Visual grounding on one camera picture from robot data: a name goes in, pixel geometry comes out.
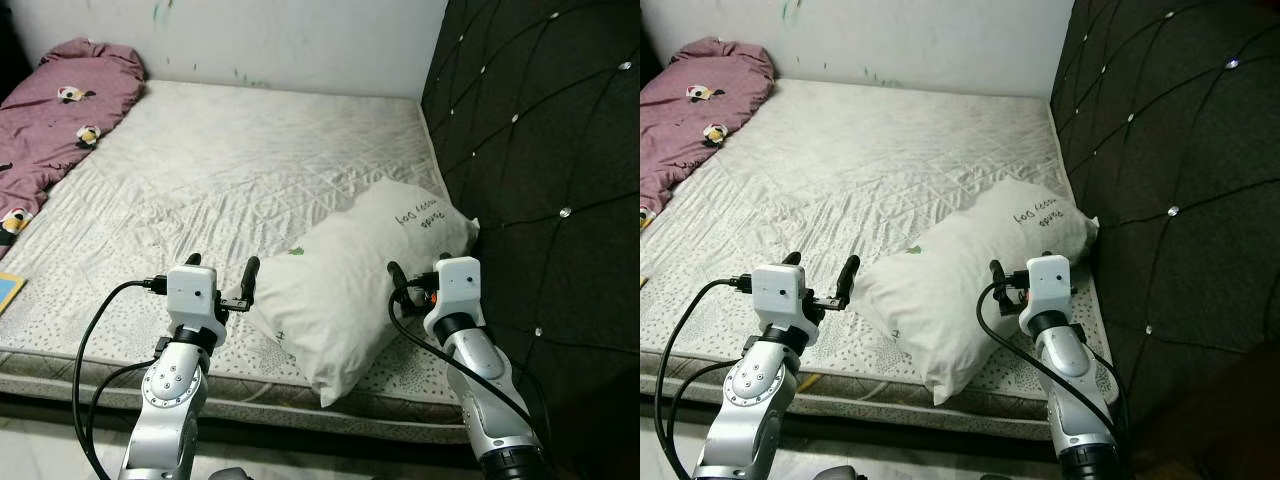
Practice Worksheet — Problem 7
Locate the white pillow with tree print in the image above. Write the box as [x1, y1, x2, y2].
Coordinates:
[245, 178, 481, 408]
[850, 178, 1099, 406]

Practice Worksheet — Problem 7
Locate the white quilted mattress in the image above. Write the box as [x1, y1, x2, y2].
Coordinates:
[640, 78, 1116, 421]
[0, 78, 481, 446]

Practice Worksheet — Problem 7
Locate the purple blanket with penguin print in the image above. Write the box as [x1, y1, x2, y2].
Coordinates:
[0, 38, 148, 246]
[640, 38, 776, 231]

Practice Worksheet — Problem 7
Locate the dark tufted headboard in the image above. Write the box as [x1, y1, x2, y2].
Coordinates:
[1050, 0, 1280, 480]
[420, 0, 641, 471]

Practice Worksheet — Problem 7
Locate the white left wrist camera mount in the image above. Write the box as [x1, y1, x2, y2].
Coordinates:
[752, 264, 813, 346]
[166, 265, 227, 346]

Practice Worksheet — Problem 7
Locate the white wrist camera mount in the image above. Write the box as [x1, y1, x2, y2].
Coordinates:
[752, 264, 813, 346]
[166, 265, 227, 346]
[424, 256, 486, 341]
[1018, 254, 1076, 336]

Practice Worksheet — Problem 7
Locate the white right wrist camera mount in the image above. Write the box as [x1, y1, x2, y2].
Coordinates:
[424, 256, 486, 341]
[1018, 254, 1076, 336]

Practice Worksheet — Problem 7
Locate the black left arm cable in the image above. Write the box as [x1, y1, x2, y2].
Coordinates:
[72, 277, 169, 480]
[653, 276, 756, 480]

